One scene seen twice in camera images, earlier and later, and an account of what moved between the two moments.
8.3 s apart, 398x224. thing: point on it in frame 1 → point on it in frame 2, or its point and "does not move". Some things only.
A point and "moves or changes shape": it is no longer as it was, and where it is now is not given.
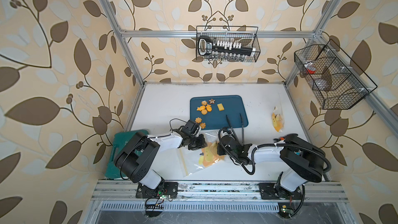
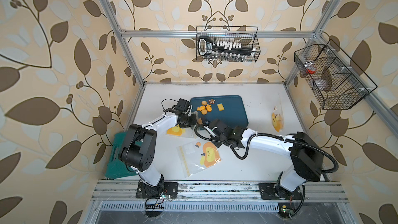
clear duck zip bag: (278, 115) does not move
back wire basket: (233, 43) does not move
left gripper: (201, 143) → (193, 121)
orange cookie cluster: (204, 109) does not move
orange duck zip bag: (210, 155) moves or changes shape
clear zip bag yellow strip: (189, 161) does not move
